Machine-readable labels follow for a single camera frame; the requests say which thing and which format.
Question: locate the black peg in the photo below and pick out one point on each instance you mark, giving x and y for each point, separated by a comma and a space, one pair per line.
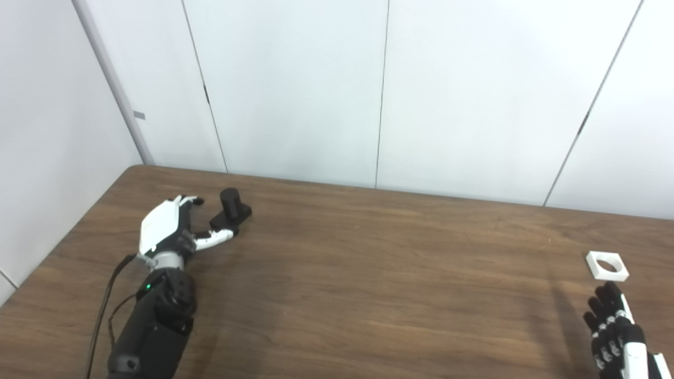
230, 205

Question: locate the gray wall corner pole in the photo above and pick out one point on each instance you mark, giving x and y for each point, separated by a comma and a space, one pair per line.
116, 84

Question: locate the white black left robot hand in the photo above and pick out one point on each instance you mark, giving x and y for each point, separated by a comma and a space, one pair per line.
158, 226

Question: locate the white square piece with hole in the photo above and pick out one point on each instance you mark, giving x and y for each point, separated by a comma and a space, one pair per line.
595, 268

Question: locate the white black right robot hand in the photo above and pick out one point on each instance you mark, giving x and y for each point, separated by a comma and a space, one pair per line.
613, 337

